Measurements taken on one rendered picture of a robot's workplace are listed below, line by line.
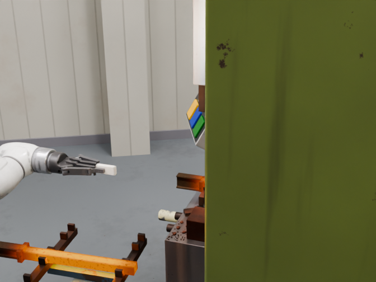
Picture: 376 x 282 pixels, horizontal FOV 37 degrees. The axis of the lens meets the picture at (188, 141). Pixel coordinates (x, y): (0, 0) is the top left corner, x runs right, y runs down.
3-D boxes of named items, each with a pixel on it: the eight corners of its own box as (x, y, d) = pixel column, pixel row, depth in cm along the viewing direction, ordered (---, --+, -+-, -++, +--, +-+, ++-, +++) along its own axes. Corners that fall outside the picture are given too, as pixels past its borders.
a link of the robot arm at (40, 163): (33, 177, 193) (48, 179, 191) (29, 153, 189) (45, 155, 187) (47, 165, 201) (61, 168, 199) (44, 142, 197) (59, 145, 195)
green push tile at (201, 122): (194, 137, 217) (204, 121, 215) (192, 130, 224) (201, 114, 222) (198, 139, 217) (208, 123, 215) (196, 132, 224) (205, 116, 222)
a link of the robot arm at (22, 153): (48, 165, 202) (29, 184, 191) (12, 159, 206) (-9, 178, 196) (43, 139, 196) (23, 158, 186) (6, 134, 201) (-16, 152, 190)
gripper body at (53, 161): (60, 166, 198) (83, 169, 196) (47, 177, 191) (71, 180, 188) (58, 147, 195) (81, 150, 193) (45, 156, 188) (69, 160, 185)
